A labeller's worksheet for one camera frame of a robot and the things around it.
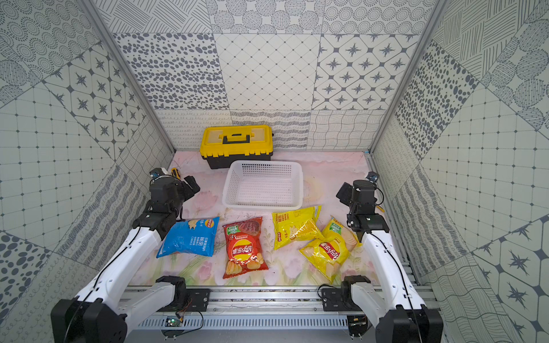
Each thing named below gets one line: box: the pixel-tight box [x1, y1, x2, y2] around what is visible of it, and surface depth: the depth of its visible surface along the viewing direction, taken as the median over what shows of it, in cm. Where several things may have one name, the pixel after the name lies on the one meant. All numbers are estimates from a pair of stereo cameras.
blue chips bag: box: [155, 216, 220, 259], surface depth 83 cm
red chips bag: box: [222, 216, 269, 280], surface depth 81 cm
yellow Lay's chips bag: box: [298, 216, 360, 283], surface depth 82 cm
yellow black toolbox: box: [200, 124, 274, 169], surface depth 104 cm
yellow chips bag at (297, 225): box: [271, 205, 325, 251], surface depth 87 cm
